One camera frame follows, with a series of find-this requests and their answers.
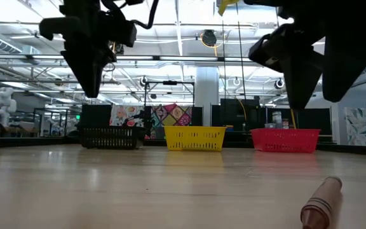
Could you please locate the small yellow tag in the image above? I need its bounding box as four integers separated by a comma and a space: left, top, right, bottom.
217, 0, 240, 17

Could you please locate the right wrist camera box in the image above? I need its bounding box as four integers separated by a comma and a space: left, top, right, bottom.
248, 24, 298, 74

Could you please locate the brown crayon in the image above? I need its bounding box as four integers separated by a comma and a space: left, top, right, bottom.
299, 176, 343, 229

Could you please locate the black stand frame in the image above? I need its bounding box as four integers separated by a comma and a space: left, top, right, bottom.
143, 80, 196, 108

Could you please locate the black slotted plastic basket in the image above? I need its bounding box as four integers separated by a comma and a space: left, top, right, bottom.
77, 125, 146, 150

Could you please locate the white plastic container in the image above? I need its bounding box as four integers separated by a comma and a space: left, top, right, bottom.
271, 110, 283, 129

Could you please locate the red slotted plastic basket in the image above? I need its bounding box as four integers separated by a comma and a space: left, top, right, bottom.
250, 128, 322, 154

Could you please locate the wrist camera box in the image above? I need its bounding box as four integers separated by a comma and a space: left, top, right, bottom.
248, 24, 298, 74
102, 12, 138, 48

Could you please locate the yellow slotted plastic basket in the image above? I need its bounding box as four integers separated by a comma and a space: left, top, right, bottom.
163, 125, 227, 152

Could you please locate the black hanging cable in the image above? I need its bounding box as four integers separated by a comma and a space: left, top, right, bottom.
236, 19, 247, 103
220, 14, 227, 103

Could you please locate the colourful patchwork cloth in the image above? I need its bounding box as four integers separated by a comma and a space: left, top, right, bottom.
109, 104, 193, 140

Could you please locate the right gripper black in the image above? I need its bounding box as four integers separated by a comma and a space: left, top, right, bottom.
279, 0, 366, 111

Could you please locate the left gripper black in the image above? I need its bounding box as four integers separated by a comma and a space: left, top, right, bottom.
38, 11, 118, 99

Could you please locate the long horizontal light bar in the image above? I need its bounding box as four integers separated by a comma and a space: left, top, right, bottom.
0, 53, 366, 64

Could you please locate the black partition panel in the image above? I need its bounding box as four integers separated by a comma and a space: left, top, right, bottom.
80, 104, 112, 128
210, 98, 268, 133
280, 107, 332, 137

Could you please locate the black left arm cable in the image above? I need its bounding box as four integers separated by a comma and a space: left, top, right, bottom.
100, 0, 160, 31

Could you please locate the white pillar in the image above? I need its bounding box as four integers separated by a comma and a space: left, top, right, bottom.
194, 66, 220, 127

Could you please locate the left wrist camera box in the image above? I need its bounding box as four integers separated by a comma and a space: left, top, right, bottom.
102, 12, 138, 48

